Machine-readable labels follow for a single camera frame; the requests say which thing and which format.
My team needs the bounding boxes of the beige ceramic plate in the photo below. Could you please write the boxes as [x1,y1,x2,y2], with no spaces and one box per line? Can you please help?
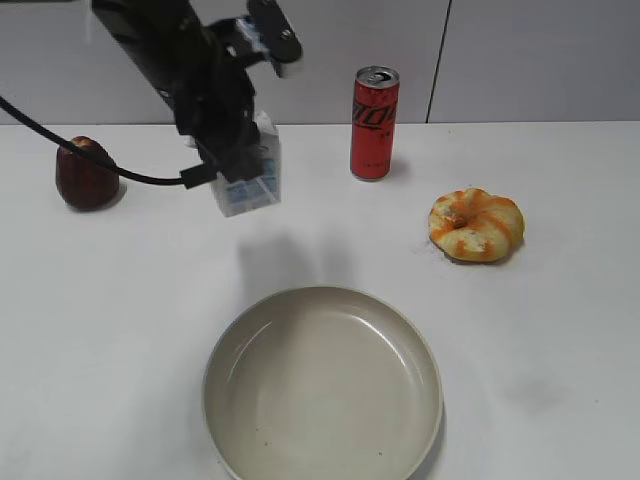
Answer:
[202,286,444,479]

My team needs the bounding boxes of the dark red wax apple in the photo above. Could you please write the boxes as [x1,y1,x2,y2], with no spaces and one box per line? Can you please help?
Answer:
[55,146,120,211]

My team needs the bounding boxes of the black cable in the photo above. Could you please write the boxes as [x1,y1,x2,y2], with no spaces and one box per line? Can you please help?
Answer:
[0,94,221,191]

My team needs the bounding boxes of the orange glazed donut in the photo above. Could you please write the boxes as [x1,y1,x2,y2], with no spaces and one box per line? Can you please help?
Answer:
[427,188,525,263]

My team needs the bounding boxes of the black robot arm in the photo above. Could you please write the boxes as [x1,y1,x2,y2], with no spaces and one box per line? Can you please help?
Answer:
[91,1,264,187]

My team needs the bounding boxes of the white blue milk carton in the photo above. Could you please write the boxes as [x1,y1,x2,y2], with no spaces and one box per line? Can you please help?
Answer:
[180,111,281,217]

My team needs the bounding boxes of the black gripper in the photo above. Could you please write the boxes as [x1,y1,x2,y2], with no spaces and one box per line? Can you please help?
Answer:
[162,47,264,183]

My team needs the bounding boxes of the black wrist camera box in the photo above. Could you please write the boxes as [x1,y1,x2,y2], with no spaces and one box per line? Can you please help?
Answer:
[206,0,303,78]

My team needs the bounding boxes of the red soda can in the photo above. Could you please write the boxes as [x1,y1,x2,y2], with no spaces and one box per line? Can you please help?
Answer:
[350,65,400,181]

